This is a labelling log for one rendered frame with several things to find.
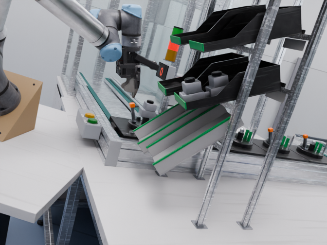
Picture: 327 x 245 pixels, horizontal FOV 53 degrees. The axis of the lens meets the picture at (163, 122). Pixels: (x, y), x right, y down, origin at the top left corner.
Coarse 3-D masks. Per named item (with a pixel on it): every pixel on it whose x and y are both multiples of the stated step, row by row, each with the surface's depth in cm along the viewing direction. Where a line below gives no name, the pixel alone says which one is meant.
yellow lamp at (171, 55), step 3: (168, 51) 152; (171, 51) 152; (174, 51) 152; (168, 54) 153; (171, 54) 152; (174, 54) 153; (165, 57) 154; (168, 57) 153; (171, 57) 153; (174, 57) 153; (168, 60) 153; (171, 60) 153; (174, 60) 154
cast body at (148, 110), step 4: (148, 100) 137; (144, 104) 138; (148, 104) 136; (152, 104) 137; (140, 108) 138; (144, 108) 137; (148, 108) 136; (152, 108) 137; (140, 112) 137; (144, 112) 136; (148, 112) 137; (152, 112) 137; (156, 112) 138; (144, 116) 137; (148, 116) 137; (152, 116) 138
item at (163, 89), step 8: (216, 56) 115; (224, 56) 116; (232, 56) 116; (240, 56) 109; (200, 64) 115; (208, 64) 116; (216, 64) 103; (224, 64) 104; (192, 72) 115; (200, 72) 116; (208, 72) 103; (168, 80) 115; (176, 80) 115; (200, 80) 104; (160, 88) 111; (168, 88) 102; (176, 88) 103
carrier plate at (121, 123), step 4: (112, 116) 146; (112, 120) 142; (116, 120) 142; (120, 120) 144; (124, 120) 145; (116, 124) 136; (120, 124) 137; (124, 124) 139; (116, 128) 135; (120, 128) 132; (124, 128) 134; (128, 128) 135; (120, 132) 129; (124, 132) 129; (128, 132) 130; (120, 136) 129; (124, 136) 126; (128, 136) 126; (132, 136) 127; (136, 136) 128
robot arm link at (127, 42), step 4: (124, 36) 125; (128, 36) 124; (132, 36) 131; (136, 36) 131; (140, 36) 126; (124, 40) 125; (128, 40) 124; (132, 40) 125; (136, 40) 125; (140, 40) 127; (124, 44) 126; (128, 44) 125; (132, 44) 125; (136, 44) 126; (140, 44) 128
